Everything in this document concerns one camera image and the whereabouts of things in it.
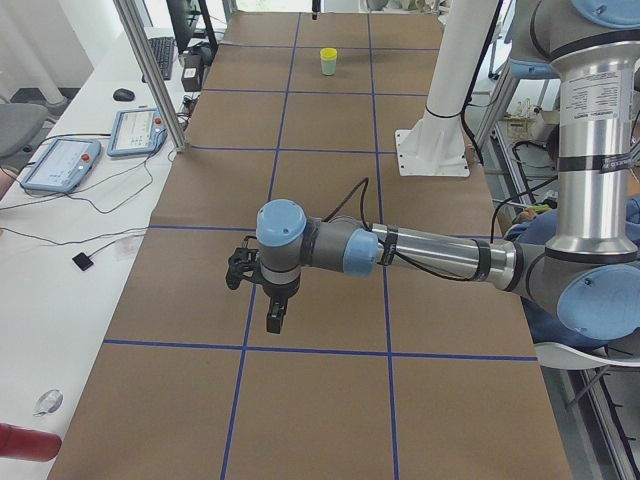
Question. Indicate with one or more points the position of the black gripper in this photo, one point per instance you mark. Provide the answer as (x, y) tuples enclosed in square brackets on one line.
[(280, 291)]

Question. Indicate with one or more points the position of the yellow cup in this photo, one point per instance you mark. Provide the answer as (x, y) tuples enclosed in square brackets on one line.
[(328, 54)]

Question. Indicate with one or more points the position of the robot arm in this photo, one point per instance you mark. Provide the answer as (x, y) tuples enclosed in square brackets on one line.
[(587, 274)]

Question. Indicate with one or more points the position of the green cup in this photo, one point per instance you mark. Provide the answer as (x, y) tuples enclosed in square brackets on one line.
[(328, 66)]

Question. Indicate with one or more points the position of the small black sensor box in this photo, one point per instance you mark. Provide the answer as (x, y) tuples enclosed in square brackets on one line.
[(83, 261)]

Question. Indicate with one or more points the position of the far teach pendant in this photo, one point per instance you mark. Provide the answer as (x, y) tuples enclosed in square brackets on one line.
[(136, 132)]

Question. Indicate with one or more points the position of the teach pendant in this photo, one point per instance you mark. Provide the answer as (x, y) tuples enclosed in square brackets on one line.
[(136, 132), (63, 166)]

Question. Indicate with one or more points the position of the brown table mat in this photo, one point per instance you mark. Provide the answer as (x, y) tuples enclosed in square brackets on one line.
[(398, 375)]

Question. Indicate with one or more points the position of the black box with label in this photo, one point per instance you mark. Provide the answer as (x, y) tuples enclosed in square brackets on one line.
[(192, 74)]

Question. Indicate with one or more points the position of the near teach pendant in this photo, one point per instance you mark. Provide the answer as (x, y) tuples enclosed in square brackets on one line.
[(63, 166)]

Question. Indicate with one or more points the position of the black computer mouse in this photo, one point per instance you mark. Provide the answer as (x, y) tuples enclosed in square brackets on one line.
[(123, 95)]

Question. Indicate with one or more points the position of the black keyboard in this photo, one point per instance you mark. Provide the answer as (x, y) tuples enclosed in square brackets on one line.
[(163, 49)]

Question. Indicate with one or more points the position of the black monitor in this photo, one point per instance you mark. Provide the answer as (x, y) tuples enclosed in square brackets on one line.
[(184, 16)]

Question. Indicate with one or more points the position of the red bottle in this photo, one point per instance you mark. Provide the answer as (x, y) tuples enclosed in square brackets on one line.
[(27, 444)]

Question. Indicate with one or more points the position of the seated person in blue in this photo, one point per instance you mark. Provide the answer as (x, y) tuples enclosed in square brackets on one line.
[(534, 227)]

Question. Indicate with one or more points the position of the white chair seat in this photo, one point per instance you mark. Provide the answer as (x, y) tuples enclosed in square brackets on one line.
[(559, 356)]

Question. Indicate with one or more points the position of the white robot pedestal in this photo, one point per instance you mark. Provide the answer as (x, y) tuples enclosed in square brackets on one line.
[(435, 145)]

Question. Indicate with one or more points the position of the aluminium frame post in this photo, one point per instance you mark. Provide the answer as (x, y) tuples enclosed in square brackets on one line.
[(136, 34)]

